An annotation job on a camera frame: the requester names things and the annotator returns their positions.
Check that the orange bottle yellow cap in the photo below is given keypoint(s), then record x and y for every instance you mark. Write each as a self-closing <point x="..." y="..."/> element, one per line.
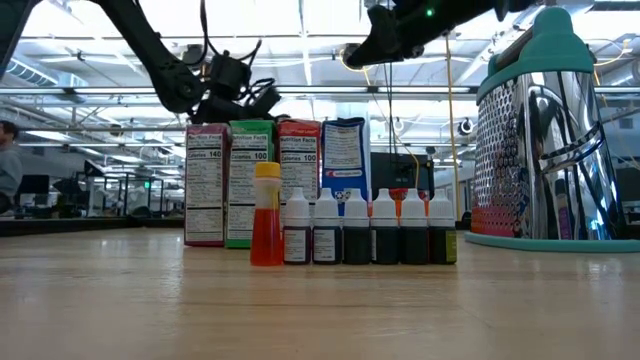
<point x="266" y="235"/>

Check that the dark blue dropper bottle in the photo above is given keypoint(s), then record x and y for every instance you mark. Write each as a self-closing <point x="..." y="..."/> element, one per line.
<point x="326" y="245"/>

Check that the blue mini cereal box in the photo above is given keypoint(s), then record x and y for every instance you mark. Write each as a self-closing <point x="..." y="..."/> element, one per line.
<point x="345" y="150"/>

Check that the black workstation frame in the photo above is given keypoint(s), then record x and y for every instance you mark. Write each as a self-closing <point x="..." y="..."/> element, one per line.
<point x="92" y="169"/>

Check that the purple mini cereal box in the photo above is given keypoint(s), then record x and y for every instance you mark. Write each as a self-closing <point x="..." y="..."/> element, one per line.
<point x="205" y="200"/>

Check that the black wide monitor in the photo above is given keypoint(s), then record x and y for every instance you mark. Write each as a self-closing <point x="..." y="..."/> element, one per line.
<point x="400" y="170"/>

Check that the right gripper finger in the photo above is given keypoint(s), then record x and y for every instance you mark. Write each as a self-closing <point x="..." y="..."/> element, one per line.
<point x="380" y="45"/>

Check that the person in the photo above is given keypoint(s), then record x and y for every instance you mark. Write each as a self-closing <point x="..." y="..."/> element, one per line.
<point x="10" y="170"/>

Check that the silver ceiling duct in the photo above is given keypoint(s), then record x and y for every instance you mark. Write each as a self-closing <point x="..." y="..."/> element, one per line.
<point x="30" y="72"/>

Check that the red mini cereal box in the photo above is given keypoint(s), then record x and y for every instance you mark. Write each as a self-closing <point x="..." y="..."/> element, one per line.
<point x="299" y="155"/>

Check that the black round ceiling device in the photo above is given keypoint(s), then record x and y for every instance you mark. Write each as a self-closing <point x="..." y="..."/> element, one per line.
<point x="192" y="52"/>

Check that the white column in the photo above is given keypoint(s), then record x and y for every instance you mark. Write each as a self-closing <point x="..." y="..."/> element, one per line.
<point x="352" y="111"/>

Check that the small black monitor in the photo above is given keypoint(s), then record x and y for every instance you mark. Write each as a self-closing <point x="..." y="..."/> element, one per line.
<point x="35" y="185"/>

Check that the green mini cereal box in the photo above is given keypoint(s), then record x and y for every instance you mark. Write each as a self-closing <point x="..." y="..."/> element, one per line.
<point x="245" y="200"/>

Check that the round ceiling sensor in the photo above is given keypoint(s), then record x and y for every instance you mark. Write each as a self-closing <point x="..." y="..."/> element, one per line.
<point x="466" y="126"/>
<point x="397" y="125"/>

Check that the green-label dropper bottle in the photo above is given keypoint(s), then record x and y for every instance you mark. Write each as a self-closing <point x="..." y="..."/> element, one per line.
<point x="442" y="245"/>

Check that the steel box grater teal trim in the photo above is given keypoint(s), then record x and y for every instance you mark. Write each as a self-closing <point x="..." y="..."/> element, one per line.
<point x="550" y="150"/>

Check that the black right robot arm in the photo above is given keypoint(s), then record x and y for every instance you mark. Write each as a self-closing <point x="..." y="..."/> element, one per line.
<point x="515" y="4"/>

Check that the dark red dropper bottle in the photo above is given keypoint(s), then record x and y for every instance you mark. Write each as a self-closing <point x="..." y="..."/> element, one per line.
<point x="297" y="245"/>

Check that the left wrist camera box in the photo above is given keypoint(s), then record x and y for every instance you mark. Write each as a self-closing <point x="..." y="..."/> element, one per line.
<point x="230" y="72"/>

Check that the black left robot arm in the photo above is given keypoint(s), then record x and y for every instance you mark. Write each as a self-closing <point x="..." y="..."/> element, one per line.
<point x="150" y="50"/>

